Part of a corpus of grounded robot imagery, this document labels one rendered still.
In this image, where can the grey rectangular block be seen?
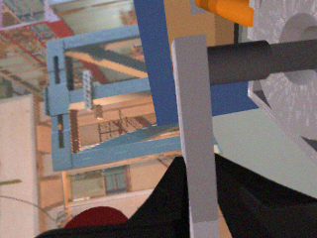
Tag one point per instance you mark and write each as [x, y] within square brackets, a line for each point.
[289, 99]

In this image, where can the red and grey crank handle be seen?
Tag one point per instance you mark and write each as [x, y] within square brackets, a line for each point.
[195, 68]

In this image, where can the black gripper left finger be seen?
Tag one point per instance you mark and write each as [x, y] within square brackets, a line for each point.
[165, 214]

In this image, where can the blue post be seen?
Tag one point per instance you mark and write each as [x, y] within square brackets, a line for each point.
[225, 98]

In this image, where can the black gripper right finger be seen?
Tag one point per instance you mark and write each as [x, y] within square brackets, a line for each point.
[254, 206]

